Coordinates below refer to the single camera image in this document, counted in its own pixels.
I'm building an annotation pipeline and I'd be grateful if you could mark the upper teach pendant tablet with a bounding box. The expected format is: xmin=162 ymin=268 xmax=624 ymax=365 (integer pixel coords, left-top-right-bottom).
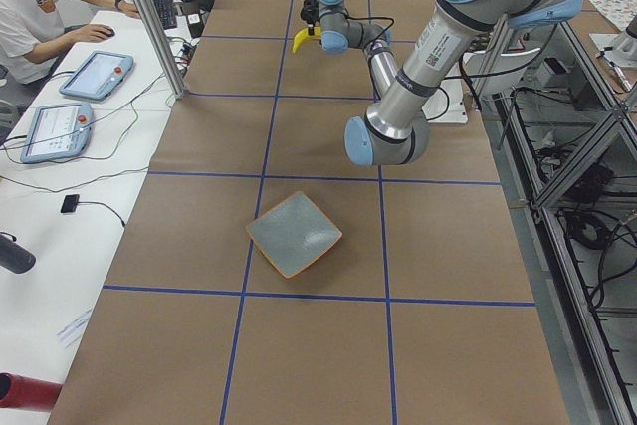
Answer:
xmin=59 ymin=51 xmax=134 ymax=102

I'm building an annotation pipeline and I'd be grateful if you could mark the teach pendant tablet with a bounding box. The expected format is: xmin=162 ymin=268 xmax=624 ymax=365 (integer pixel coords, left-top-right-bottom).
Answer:
xmin=20 ymin=102 xmax=94 ymax=164
xmin=59 ymin=51 xmax=134 ymax=102

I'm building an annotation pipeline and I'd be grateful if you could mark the small black box on cable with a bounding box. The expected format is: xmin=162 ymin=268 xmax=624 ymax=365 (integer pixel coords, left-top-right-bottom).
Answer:
xmin=60 ymin=194 xmax=80 ymax=214

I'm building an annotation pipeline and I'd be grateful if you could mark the black keyboard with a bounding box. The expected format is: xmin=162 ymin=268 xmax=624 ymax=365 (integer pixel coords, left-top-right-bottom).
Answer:
xmin=152 ymin=0 xmax=177 ymax=30

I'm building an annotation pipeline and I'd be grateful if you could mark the lower teach pendant tablet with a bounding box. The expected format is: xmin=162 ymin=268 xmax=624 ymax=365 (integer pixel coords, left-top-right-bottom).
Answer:
xmin=20 ymin=102 xmax=94 ymax=164

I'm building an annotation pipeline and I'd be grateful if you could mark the aluminium frame post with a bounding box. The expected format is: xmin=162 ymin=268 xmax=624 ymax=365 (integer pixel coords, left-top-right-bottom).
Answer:
xmin=133 ymin=0 xmax=185 ymax=100

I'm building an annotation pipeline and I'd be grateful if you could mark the red cylinder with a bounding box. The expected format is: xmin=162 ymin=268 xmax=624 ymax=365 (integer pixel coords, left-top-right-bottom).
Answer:
xmin=1 ymin=372 xmax=63 ymax=412

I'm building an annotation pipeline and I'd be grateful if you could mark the person in white shirt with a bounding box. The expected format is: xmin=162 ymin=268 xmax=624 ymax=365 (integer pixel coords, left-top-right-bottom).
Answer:
xmin=1 ymin=0 xmax=139 ymax=85

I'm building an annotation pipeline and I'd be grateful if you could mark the black cylinder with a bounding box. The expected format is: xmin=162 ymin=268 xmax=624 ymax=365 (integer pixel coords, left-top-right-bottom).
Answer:
xmin=0 ymin=232 xmax=36 ymax=274

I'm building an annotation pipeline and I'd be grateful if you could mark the aluminium frame rack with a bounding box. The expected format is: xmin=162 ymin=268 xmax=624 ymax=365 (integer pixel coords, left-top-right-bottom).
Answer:
xmin=475 ymin=11 xmax=636 ymax=424

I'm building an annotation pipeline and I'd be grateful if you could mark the grey square plate orange rim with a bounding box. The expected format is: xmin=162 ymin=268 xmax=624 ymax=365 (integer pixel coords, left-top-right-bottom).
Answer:
xmin=246 ymin=191 xmax=342 ymax=279

